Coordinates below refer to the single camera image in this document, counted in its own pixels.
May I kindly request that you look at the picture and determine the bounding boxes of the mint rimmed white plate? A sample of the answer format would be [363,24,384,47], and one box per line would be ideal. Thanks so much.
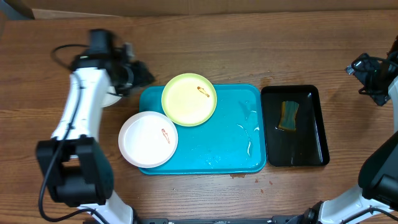
[102,91,122,108]

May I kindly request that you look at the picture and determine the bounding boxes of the green rimmed plate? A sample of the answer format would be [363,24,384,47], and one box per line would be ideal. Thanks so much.
[161,73,218,127]

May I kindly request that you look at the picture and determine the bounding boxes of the green yellow sponge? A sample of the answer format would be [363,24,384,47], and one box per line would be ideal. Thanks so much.
[278,101,299,131]

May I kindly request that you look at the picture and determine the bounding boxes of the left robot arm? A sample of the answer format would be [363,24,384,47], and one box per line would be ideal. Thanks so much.
[36,29,155,223]

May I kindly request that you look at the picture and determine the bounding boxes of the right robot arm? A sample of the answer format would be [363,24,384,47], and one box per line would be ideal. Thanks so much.
[288,42,397,223]

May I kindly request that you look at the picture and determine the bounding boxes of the black plastic tray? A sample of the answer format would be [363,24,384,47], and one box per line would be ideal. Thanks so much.
[261,85,330,167]

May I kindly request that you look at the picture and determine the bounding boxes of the blue plastic tray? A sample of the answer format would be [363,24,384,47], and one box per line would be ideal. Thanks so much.
[141,84,267,175]

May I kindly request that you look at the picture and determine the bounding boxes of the pink rimmed white plate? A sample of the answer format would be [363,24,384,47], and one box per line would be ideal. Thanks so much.
[118,111,178,168]

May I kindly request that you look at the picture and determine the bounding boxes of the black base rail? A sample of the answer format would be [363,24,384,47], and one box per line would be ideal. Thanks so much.
[133,215,315,224]

